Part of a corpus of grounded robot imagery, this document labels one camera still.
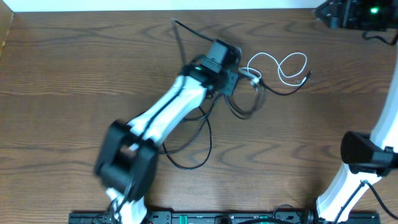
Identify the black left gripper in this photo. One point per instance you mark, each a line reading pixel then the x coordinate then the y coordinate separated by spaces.
pixel 232 82

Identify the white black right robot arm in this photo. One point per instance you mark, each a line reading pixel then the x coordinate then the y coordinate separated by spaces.
pixel 366 158

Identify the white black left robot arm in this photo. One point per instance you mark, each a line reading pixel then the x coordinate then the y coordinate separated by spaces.
pixel 127 161

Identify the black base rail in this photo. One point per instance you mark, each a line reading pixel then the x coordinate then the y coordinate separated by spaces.
pixel 167 217

